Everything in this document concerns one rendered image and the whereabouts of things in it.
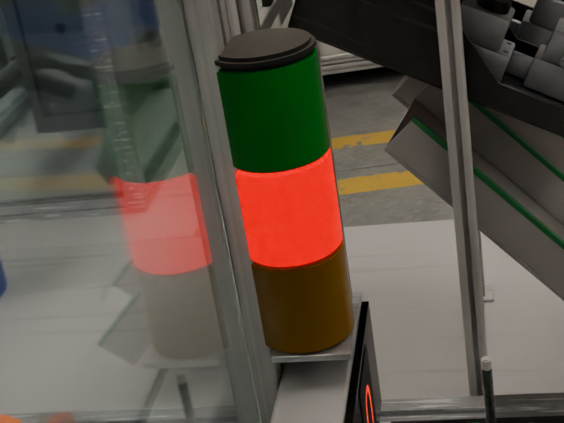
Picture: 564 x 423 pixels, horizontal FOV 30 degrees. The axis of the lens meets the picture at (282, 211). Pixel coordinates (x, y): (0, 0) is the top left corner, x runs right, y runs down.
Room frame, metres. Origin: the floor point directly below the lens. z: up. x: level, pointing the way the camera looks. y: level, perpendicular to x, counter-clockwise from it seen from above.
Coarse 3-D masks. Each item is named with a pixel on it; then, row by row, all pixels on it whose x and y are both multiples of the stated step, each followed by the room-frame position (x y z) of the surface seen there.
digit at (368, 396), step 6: (366, 348) 0.49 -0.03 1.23; (366, 354) 0.49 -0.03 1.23; (366, 360) 0.49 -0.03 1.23; (366, 366) 0.48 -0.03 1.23; (366, 372) 0.48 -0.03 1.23; (366, 378) 0.48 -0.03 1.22; (366, 384) 0.47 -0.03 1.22; (360, 390) 0.45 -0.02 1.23; (366, 390) 0.47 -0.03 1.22; (372, 390) 0.49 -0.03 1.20; (360, 396) 0.45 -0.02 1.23; (366, 396) 0.47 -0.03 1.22; (372, 396) 0.49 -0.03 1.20; (366, 402) 0.47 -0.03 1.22; (372, 402) 0.49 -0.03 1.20; (366, 408) 0.46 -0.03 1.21; (372, 408) 0.48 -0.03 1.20; (366, 414) 0.46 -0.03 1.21; (372, 414) 0.48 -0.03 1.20; (366, 420) 0.46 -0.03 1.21; (372, 420) 0.48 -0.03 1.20
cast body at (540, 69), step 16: (560, 32) 0.89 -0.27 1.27; (544, 48) 0.93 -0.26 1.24; (560, 48) 0.89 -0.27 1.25; (512, 64) 0.93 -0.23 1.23; (528, 64) 0.92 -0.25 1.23; (544, 64) 0.90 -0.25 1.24; (528, 80) 0.90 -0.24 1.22; (544, 80) 0.90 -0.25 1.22; (560, 80) 0.89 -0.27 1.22; (560, 96) 0.89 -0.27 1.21
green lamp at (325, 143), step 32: (288, 64) 0.46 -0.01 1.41; (224, 96) 0.46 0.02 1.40; (256, 96) 0.45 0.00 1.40; (288, 96) 0.45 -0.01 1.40; (320, 96) 0.47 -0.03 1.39; (256, 128) 0.45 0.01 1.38; (288, 128) 0.45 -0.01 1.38; (320, 128) 0.46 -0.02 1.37; (256, 160) 0.45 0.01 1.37; (288, 160) 0.45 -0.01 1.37
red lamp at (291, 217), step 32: (320, 160) 0.46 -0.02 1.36; (256, 192) 0.46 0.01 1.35; (288, 192) 0.45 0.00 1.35; (320, 192) 0.46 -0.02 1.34; (256, 224) 0.46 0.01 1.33; (288, 224) 0.45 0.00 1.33; (320, 224) 0.46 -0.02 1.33; (256, 256) 0.46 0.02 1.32; (288, 256) 0.45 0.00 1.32; (320, 256) 0.45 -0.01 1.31
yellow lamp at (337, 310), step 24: (312, 264) 0.45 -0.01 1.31; (336, 264) 0.46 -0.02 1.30; (264, 288) 0.46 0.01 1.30; (288, 288) 0.45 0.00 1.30; (312, 288) 0.45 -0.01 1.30; (336, 288) 0.46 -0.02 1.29; (264, 312) 0.46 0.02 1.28; (288, 312) 0.45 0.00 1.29; (312, 312) 0.45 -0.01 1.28; (336, 312) 0.46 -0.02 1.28; (264, 336) 0.47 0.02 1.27; (288, 336) 0.45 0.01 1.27; (312, 336) 0.45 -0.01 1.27; (336, 336) 0.46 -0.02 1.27
